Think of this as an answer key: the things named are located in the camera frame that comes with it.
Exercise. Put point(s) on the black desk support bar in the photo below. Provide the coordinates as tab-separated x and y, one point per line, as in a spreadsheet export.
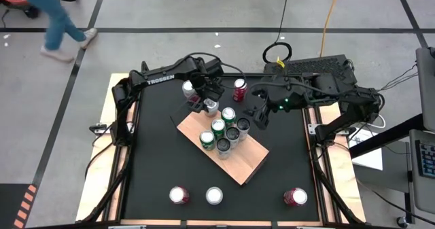
387	135

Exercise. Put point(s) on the person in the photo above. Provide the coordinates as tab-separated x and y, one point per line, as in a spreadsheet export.
51	15

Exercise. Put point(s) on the black orange striped mat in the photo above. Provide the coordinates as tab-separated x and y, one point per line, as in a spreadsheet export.
23	205

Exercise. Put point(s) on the pink silver sparkling water can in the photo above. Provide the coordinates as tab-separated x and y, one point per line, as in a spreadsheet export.
211	106
188	87
214	195

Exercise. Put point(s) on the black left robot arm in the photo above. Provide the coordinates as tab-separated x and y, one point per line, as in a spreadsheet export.
159	79

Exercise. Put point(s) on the black caster wheel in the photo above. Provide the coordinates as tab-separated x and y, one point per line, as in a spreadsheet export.
402	221

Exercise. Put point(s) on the grey flat panel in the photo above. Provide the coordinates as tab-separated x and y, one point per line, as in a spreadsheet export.
426	86

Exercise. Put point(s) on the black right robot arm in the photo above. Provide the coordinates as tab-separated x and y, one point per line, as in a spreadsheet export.
340	86

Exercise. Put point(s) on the white printed paper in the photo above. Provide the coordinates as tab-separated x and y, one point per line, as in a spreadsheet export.
368	154

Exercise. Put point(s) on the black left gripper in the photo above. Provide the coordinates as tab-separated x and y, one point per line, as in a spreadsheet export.
207	86

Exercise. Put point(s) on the green Sprite can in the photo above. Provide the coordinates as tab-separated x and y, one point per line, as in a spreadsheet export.
218	125
228	115
207	139

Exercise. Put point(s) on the red cola can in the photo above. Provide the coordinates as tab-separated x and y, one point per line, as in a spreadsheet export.
240	88
178	194
296	197

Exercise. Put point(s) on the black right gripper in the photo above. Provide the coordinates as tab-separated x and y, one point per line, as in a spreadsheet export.
266	96

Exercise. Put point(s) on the dark computer keyboard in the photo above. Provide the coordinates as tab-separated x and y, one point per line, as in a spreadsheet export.
427	159

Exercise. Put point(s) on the wooden board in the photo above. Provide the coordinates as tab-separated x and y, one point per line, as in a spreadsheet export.
248	161

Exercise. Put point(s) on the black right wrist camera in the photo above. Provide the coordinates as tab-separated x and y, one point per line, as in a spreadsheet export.
263	119

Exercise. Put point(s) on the grey keyboard tray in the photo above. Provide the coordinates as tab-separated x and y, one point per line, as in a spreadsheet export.
418	195

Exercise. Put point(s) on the silver Celsius energy drink can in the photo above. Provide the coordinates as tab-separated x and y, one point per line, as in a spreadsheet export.
243	125
232	134
223	147

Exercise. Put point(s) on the black computer tower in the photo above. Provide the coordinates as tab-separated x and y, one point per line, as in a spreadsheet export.
306	66

